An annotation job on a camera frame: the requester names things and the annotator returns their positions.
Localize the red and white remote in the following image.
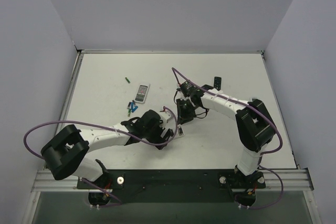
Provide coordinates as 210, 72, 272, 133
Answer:
178, 127, 184, 136

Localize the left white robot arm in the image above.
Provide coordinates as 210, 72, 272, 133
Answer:
41, 109, 177, 188

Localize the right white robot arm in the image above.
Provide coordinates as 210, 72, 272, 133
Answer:
174, 81, 276, 176

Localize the grey and white remote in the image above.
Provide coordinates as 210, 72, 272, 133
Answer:
134, 83, 150, 104

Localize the black slim remote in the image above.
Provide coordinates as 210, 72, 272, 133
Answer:
213, 77, 222, 90

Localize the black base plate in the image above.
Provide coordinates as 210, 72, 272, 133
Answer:
77, 169, 266, 204

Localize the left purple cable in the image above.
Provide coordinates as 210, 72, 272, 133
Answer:
23, 105, 179, 206

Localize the purple cable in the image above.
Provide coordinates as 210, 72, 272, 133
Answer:
23, 105, 179, 206
171, 67, 284, 210

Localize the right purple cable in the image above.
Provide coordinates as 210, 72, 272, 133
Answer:
171, 67, 284, 210

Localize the aluminium rail frame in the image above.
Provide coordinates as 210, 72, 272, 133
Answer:
34, 51, 312, 223

